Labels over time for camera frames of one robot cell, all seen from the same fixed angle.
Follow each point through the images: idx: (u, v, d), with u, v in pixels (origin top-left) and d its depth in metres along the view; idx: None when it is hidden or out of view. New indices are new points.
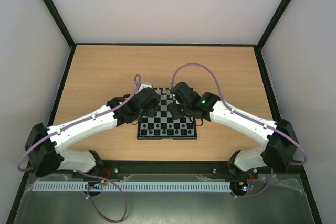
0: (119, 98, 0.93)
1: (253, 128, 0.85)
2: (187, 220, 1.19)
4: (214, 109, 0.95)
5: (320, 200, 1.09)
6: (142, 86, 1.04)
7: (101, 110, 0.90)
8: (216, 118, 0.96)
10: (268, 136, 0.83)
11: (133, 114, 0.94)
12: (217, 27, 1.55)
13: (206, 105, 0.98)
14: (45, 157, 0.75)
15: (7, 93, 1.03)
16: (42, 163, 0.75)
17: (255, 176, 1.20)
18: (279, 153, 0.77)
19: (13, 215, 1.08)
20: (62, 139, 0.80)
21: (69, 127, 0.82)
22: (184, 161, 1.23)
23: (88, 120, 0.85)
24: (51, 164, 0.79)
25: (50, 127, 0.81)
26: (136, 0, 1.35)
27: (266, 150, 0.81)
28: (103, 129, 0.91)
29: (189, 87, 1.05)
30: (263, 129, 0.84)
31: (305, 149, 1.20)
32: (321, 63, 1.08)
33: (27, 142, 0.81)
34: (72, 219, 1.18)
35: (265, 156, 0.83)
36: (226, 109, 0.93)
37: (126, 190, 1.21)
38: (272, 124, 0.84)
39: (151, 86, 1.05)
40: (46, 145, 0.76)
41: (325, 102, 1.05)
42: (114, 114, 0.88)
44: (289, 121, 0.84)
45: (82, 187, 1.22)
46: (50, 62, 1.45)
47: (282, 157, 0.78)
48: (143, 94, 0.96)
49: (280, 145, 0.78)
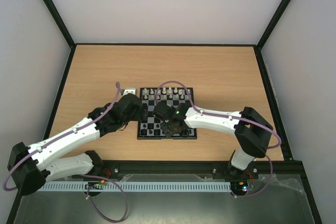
0: (100, 108, 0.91)
1: (221, 123, 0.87)
2: (187, 220, 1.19)
4: (187, 116, 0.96)
5: (321, 200, 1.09)
6: (126, 91, 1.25)
7: (82, 123, 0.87)
8: (191, 124, 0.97)
10: (235, 126, 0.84)
11: (116, 123, 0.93)
12: (217, 27, 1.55)
13: (180, 116, 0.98)
14: (28, 177, 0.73)
15: (7, 92, 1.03)
16: (24, 182, 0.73)
17: (256, 176, 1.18)
18: (250, 141, 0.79)
19: (13, 215, 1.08)
20: (43, 156, 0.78)
21: (50, 144, 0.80)
22: (184, 161, 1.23)
23: (69, 134, 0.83)
24: (34, 183, 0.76)
25: (31, 146, 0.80)
26: (137, 0, 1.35)
27: (239, 140, 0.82)
28: (86, 141, 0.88)
29: (165, 104, 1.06)
30: (229, 121, 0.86)
31: (305, 148, 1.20)
32: (321, 62, 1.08)
33: (10, 162, 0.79)
34: (72, 219, 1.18)
35: (242, 146, 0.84)
36: (196, 113, 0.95)
37: (127, 190, 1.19)
38: (237, 115, 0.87)
39: (135, 90, 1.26)
40: (29, 164, 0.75)
41: (323, 103, 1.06)
42: (96, 125, 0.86)
44: (253, 109, 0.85)
45: (82, 187, 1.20)
46: (51, 62, 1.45)
47: (254, 142, 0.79)
48: (123, 102, 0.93)
49: (247, 132, 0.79)
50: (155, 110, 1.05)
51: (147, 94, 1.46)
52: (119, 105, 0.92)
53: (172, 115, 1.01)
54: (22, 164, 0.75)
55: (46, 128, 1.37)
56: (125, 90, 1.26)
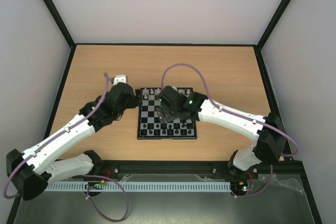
0: (92, 103, 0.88)
1: (243, 125, 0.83)
2: (187, 220, 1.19)
4: (201, 108, 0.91)
5: (321, 200, 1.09)
6: (116, 80, 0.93)
7: (73, 121, 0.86)
8: (203, 117, 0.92)
10: (259, 131, 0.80)
11: (109, 115, 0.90)
12: (217, 27, 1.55)
13: (193, 107, 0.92)
14: (29, 181, 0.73)
15: (7, 92, 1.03)
16: (24, 189, 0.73)
17: (256, 176, 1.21)
18: (271, 149, 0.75)
19: (13, 215, 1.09)
20: (39, 160, 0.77)
21: (44, 147, 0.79)
22: (184, 161, 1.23)
23: (62, 135, 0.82)
24: (35, 188, 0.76)
25: (24, 151, 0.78)
26: (137, 0, 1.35)
27: (258, 146, 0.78)
28: (81, 138, 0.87)
29: (175, 90, 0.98)
30: (252, 125, 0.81)
31: (305, 148, 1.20)
32: (321, 62, 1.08)
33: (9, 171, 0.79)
34: (73, 219, 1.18)
35: (257, 151, 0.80)
36: (213, 108, 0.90)
37: (128, 190, 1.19)
38: (261, 119, 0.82)
39: (125, 77, 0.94)
40: (25, 170, 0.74)
41: (323, 103, 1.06)
42: (88, 121, 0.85)
44: (276, 115, 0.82)
45: (82, 187, 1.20)
46: (51, 62, 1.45)
47: (273, 150, 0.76)
48: (114, 93, 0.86)
49: (270, 139, 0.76)
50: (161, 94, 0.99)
51: (147, 94, 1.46)
52: (109, 97, 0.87)
53: (182, 104, 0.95)
54: (19, 171, 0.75)
55: (46, 128, 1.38)
56: (115, 78, 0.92)
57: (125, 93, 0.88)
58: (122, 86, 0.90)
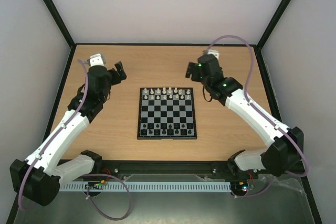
0: (76, 98, 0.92)
1: (264, 126, 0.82)
2: (187, 220, 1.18)
4: (232, 95, 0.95)
5: (321, 200, 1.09)
6: (97, 57, 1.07)
7: (65, 118, 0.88)
8: (230, 104, 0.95)
10: (275, 137, 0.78)
11: (97, 102, 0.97)
12: (217, 27, 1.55)
13: (225, 90, 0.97)
14: (43, 182, 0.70)
15: (7, 91, 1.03)
16: (41, 192, 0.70)
17: (255, 176, 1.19)
18: (280, 158, 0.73)
19: (13, 214, 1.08)
20: (46, 161, 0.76)
21: (46, 147, 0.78)
22: (184, 161, 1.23)
23: (60, 132, 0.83)
24: (49, 189, 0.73)
25: (28, 158, 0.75)
26: (137, 0, 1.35)
27: (269, 152, 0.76)
28: (78, 132, 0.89)
29: (219, 66, 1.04)
30: (273, 129, 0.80)
31: (305, 148, 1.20)
32: (321, 62, 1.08)
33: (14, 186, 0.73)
34: (72, 219, 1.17)
35: (265, 158, 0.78)
36: (243, 99, 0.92)
37: (133, 190, 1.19)
38: (283, 127, 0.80)
39: (100, 55, 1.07)
40: (35, 173, 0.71)
41: (324, 103, 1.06)
42: (81, 113, 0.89)
44: (300, 129, 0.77)
45: (82, 187, 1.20)
46: (51, 62, 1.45)
47: (283, 161, 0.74)
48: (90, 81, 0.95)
49: (283, 149, 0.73)
50: (200, 61, 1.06)
51: (147, 94, 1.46)
52: (88, 86, 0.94)
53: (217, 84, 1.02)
54: (30, 177, 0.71)
55: (46, 128, 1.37)
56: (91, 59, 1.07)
57: (100, 76, 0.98)
58: (95, 72, 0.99)
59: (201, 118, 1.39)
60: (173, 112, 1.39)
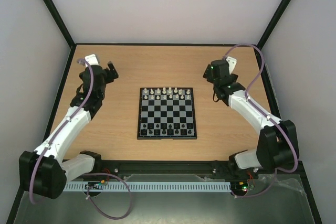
0: (77, 97, 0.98)
1: (258, 117, 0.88)
2: (187, 220, 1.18)
4: (234, 93, 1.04)
5: (322, 200, 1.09)
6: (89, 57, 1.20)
7: (70, 112, 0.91)
8: (232, 103, 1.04)
10: (266, 126, 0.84)
11: (96, 99, 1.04)
12: (217, 27, 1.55)
13: (229, 91, 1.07)
14: (53, 170, 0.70)
15: (7, 91, 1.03)
16: (51, 180, 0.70)
17: (255, 176, 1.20)
18: (268, 145, 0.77)
19: (13, 214, 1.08)
20: (56, 150, 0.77)
21: (54, 138, 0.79)
22: (184, 161, 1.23)
23: (66, 125, 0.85)
24: (58, 178, 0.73)
25: (37, 149, 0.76)
26: (137, 0, 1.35)
27: (260, 140, 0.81)
28: (81, 127, 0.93)
29: (229, 71, 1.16)
30: (265, 120, 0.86)
31: (305, 148, 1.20)
32: (322, 62, 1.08)
33: (23, 178, 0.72)
34: (72, 219, 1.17)
35: (259, 147, 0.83)
36: (243, 97, 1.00)
37: (134, 190, 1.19)
38: (276, 119, 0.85)
39: (94, 56, 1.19)
40: (46, 161, 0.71)
41: (324, 103, 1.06)
42: (84, 108, 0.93)
44: (293, 124, 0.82)
45: (82, 187, 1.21)
46: (51, 62, 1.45)
47: (271, 148, 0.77)
48: (86, 80, 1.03)
49: (272, 136, 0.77)
50: (214, 63, 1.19)
51: (147, 94, 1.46)
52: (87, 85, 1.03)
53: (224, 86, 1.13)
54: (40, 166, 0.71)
55: (46, 128, 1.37)
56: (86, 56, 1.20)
57: (97, 74, 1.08)
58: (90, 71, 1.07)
59: (201, 117, 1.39)
60: (173, 112, 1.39)
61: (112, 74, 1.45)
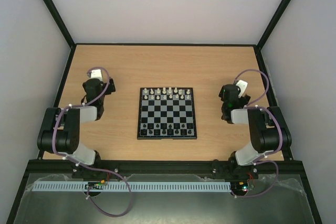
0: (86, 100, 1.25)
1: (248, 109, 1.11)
2: (187, 220, 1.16)
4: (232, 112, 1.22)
5: (323, 199, 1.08)
6: (94, 72, 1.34)
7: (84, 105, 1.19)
8: (234, 114, 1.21)
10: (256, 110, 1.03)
11: (98, 105, 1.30)
12: (217, 27, 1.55)
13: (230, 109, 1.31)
14: (74, 121, 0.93)
15: (7, 91, 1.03)
16: (72, 129, 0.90)
17: (255, 176, 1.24)
18: (253, 119, 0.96)
19: (13, 214, 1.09)
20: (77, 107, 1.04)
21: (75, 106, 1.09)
22: (184, 161, 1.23)
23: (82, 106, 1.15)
24: (75, 132, 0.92)
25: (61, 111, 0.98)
26: None
27: (250, 120, 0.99)
28: (85, 120, 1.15)
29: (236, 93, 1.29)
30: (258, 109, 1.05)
31: (306, 148, 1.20)
32: (322, 61, 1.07)
33: (44, 129, 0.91)
34: (72, 219, 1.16)
35: (251, 128, 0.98)
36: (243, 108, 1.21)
37: (136, 190, 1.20)
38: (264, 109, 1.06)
39: (99, 71, 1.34)
40: (69, 115, 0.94)
41: (324, 102, 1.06)
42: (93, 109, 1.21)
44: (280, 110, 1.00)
45: (82, 187, 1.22)
46: (51, 61, 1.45)
47: (256, 121, 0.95)
48: (90, 89, 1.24)
49: (257, 113, 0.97)
50: (225, 87, 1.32)
51: (147, 94, 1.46)
52: (90, 94, 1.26)
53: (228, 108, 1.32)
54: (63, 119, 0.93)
55: None
56: (93, 72, 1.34)
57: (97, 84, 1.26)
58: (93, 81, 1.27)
59: (201, 118, 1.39)
60: (173, 112, 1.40)
61: (109, 87, 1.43)
